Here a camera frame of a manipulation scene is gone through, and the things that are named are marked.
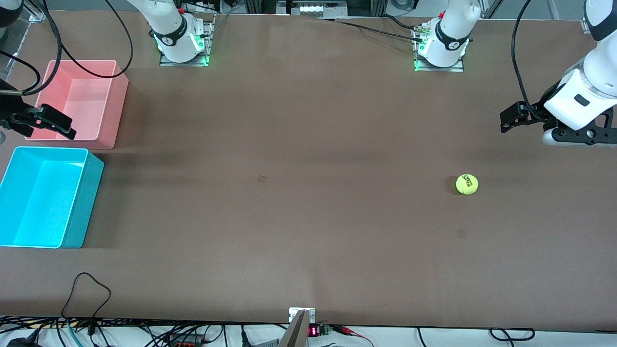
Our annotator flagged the black power plug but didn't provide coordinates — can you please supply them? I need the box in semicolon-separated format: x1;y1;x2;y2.
5;328;41;347

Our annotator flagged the pink plastic bin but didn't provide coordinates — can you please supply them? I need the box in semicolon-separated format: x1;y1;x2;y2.
25;59;130;150

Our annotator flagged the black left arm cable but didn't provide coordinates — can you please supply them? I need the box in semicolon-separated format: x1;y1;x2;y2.
511;0;548;123

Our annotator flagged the grey metal pole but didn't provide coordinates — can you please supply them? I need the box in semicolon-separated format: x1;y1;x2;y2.
279;309;310;347

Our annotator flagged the blue plastic bin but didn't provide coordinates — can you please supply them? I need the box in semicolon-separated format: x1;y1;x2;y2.
0;147;105;249

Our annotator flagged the short black base cable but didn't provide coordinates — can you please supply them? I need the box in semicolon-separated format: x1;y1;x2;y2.
381;14;420;30

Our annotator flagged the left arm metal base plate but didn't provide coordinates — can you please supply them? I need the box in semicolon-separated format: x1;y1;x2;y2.
414;29;466;73

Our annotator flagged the black flat cable loop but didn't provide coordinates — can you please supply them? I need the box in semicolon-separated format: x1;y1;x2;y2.
489;328;536;341

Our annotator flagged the long black base cable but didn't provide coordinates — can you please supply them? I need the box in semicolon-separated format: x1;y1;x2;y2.
318;17;426;43

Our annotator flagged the aluminium frame with light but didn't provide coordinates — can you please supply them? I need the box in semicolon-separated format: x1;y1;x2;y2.
276;0;349;19

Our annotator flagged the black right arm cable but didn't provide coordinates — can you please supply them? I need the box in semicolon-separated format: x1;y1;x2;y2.
0;0;134;97

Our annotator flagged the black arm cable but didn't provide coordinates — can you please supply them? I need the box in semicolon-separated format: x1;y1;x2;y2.
511;0;548;123
0;0;134;97

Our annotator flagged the black looped table cable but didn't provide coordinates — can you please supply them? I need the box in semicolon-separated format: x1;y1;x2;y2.
62;272;111;335

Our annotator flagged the white metal clamp bracket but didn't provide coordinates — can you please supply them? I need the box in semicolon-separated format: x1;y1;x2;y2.
288;307;316;323

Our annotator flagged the yellow tennis ball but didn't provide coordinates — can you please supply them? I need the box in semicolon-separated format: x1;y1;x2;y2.
456;173;479;195

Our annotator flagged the red clip lead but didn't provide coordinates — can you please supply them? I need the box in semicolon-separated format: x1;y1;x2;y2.
332;325;374;347

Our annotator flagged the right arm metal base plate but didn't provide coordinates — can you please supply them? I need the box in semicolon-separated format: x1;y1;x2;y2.
159;19;214;67

